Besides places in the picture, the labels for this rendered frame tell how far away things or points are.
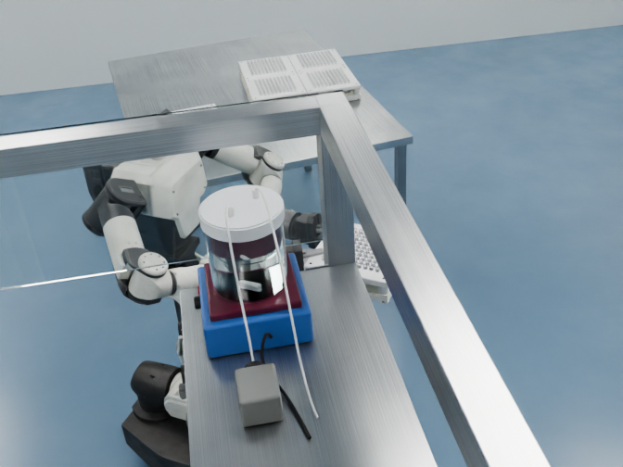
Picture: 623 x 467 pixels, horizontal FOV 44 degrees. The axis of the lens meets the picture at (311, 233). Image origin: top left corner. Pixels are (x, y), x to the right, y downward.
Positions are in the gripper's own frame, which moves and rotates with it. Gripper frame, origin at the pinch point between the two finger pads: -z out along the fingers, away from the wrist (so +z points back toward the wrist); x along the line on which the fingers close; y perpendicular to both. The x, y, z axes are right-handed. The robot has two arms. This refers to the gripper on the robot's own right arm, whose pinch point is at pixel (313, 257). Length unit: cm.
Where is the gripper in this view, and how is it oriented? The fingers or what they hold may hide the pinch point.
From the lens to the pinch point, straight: 216.3
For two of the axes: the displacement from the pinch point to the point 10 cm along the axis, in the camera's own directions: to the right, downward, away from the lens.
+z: -9.8, 1.5, -0.9
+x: 0.8, 8.4, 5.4
